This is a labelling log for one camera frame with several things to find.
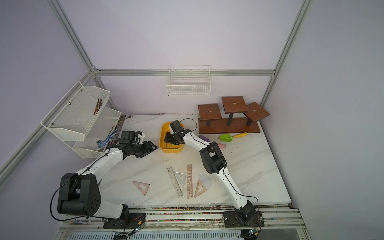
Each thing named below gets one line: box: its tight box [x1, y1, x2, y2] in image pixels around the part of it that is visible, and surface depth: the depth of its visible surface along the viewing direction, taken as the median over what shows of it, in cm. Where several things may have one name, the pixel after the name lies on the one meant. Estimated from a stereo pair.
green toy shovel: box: [218, 132, 248, 142], surface depth 109 cm
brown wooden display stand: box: [198, 96, 270, 134], surface depth 104 cm
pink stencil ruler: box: [187, 164, 193, 200], surface depth 88 cm
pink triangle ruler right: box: [193, 179, 207, 199], surface depth 86 cm
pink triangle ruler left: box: [131, 180, 151, 197], surface depth 87 cm
